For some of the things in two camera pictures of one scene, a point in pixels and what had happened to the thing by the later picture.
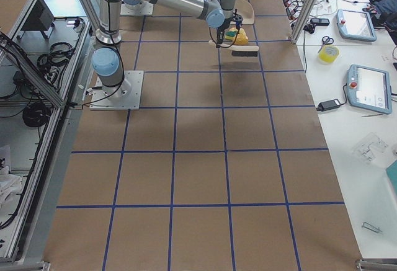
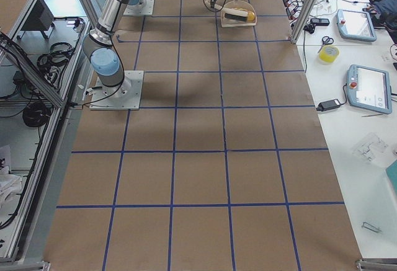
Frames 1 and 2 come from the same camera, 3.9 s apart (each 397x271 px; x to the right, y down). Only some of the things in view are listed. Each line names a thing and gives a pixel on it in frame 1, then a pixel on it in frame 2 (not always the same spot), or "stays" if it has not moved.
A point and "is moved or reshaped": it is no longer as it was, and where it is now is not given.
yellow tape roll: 328,53 stays
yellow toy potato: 241,38 -> 250,16
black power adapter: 327,105 stays
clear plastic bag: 373,149 stays
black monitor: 40,18 stays
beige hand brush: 239,51 is moved or reshaped
